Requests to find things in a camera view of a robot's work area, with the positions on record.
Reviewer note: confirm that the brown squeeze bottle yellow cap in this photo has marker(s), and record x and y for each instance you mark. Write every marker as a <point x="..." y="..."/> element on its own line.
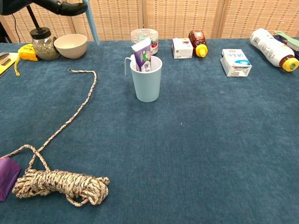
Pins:
<point x="197" y="39"/>

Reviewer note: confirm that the purple tissue pack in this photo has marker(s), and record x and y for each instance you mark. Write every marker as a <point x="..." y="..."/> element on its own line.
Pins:
<point x="7" y="177"/>

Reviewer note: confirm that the razor in blister pack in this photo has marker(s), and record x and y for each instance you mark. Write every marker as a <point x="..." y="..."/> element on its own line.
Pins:
<point x="5" y="61"/>

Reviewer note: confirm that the black tripod stand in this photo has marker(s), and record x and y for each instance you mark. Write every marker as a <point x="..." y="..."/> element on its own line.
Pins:
<point x="32" y="18"/>

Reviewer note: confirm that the small white purple box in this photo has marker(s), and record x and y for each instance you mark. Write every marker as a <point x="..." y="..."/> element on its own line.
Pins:
<point x="182" y="49"/>

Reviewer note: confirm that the blue felt table cloth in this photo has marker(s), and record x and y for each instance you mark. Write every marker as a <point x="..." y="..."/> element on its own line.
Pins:
<point x="187" y="140"/>

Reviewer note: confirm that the beige bowl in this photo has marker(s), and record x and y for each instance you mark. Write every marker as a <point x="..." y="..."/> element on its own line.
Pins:
<point x="71" y="47"/>

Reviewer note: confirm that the light blue toothbrush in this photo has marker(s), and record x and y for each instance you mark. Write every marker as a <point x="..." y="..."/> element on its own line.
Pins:
<point x="92" y="23"/>

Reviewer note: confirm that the bamboo folding screen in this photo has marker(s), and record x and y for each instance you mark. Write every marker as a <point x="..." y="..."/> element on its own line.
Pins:
<point x="187" y="18"/>

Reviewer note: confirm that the white bottle yellow cap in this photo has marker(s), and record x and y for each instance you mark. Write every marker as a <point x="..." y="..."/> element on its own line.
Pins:
<point x="268" y="47"/>

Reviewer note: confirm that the teal green brush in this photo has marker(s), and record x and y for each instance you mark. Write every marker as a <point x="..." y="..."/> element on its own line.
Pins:
<point x="289" y="40"/>

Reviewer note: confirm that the glass jar black lid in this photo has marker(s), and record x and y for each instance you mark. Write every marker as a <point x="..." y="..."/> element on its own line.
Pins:
<point x="45" y="47"/>

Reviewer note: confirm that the yellow tape measure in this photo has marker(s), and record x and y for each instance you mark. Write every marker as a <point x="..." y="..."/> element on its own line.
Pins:
<point x="28" y="53"/>

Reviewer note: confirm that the white blue milk carton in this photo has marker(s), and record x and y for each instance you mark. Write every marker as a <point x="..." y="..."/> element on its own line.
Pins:
<point x="234" y="61"/>

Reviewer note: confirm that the purple white toothpaste tube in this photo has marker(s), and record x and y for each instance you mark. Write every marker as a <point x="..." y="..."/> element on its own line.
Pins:
<point x="142" y="56"/>

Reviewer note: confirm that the clear plastic tub of clips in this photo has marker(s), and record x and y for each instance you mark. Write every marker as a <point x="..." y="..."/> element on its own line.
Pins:
<point x="154" y="39"/>

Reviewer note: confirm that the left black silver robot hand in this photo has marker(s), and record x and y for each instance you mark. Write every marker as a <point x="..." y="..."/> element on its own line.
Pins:
<point x="67" y="8"/>

